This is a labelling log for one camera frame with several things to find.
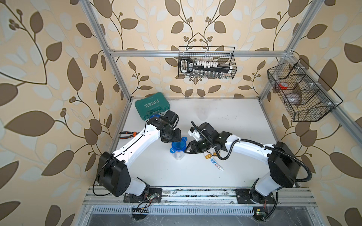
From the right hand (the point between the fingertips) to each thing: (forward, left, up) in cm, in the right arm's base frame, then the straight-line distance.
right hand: (187, 150), depth 80 cm
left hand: (+6, +6, +4) cm, 9 cm away
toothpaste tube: (-4, -17, -9) cm, 19 cm away
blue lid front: (+3, +4, 0) cm, 5 cm away
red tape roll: (+28, -58, +22) cm, 68 cm away
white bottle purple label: (+1, -13, -9) cm, 16 cm away
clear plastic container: (0, +5, -5) cm, 7 cm away
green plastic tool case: (+43, +25, -6) cm, 50 cm away
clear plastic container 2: (+35, -13, -7) cm, 39 cm away
